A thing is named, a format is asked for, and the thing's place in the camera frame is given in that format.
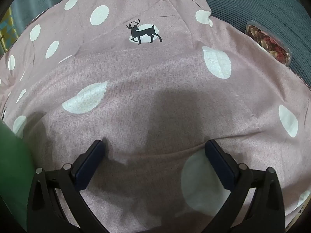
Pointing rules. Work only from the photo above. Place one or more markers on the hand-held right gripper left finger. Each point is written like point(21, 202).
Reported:
point(90, 165)

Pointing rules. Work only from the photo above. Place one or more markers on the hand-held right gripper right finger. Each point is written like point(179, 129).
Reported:
point(220, 166)

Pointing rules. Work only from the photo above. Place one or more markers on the green plastic bowl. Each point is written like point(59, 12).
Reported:
point(13, 165)

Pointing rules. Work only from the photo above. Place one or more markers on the pink polka-dot deer blanket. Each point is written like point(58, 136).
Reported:
point(155, 82)

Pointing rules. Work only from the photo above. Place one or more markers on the clear packet of dried flowers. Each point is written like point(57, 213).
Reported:
point(268, 41)

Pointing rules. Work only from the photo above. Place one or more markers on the yellow patterned curtain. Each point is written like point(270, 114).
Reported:
point(8, 29)

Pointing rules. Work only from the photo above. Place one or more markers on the grey ribbed cushion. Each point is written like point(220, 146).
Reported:
point(262, 7)

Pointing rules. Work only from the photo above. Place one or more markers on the grey curtain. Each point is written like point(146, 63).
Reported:
point(31, 2)

